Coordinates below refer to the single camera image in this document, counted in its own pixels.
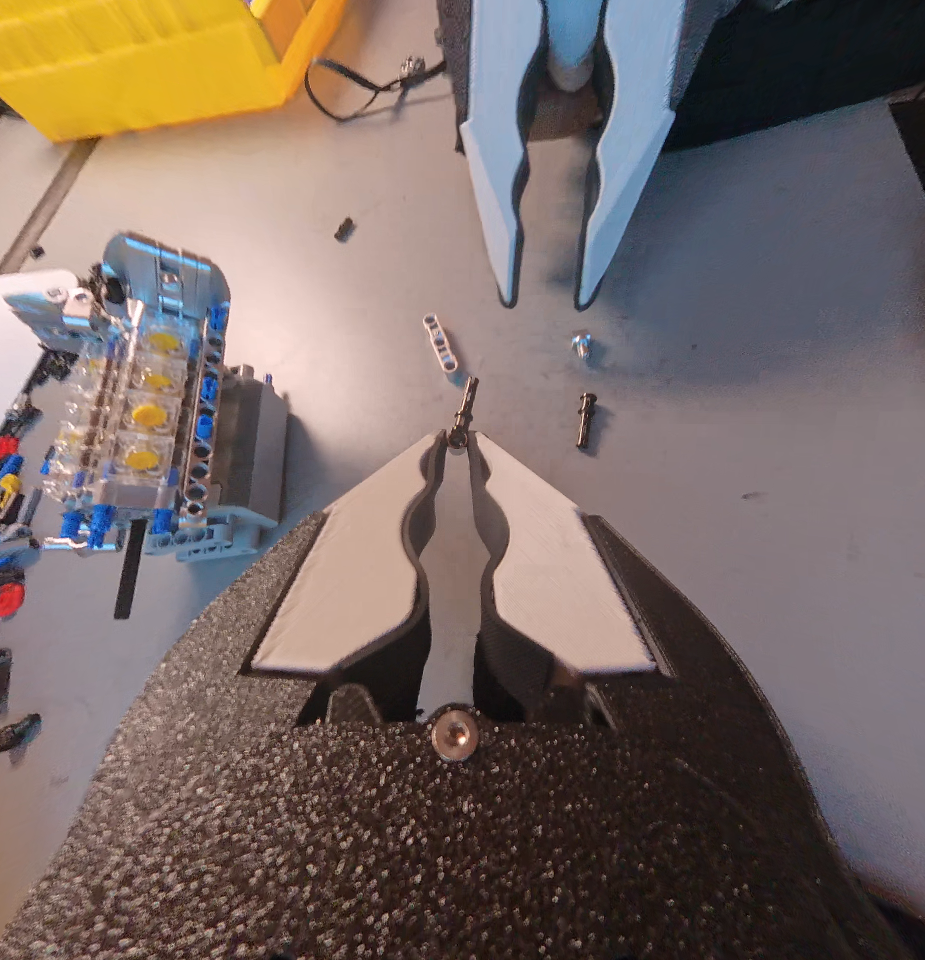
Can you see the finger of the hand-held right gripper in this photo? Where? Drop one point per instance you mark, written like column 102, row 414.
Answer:
column 500, row 105
column 643, row 105

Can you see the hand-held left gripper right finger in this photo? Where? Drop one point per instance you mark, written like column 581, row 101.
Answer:
column 575, row 593

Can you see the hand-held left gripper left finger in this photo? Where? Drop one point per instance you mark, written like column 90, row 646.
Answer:
column 343, row 593

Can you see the black long connector pin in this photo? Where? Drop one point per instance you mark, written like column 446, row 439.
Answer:
column 584, row 420
column 464, row 408

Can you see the white three-hole beam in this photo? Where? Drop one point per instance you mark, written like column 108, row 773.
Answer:
column 443, row 342

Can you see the toy engine model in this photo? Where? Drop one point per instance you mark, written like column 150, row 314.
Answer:
column 253, row 465

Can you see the small black connector pin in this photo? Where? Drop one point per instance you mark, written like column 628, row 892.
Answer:
column 344, row 230

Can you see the scattered small coloured parts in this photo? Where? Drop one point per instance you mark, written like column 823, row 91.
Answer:
column 5, row 597

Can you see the yellow plastic bin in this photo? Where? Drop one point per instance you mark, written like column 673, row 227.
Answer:
column 133, row 60

